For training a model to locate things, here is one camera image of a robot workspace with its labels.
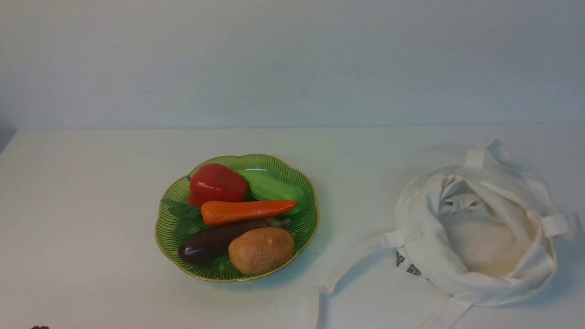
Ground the orange toy carrot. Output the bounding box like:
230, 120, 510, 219
161, 198, 298, 228

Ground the white cloth tote bag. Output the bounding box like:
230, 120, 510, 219
309, 139, 584, 329

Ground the green toy cucumber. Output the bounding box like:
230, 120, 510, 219
236, 170, 308, 215

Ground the red toy bell pepper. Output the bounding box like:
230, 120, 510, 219
188, 163, 249, 207

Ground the brown toy potato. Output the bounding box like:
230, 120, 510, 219
228, 227, 295, 276

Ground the purple toy eggplant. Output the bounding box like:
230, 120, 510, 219
177, 218, 291, 265

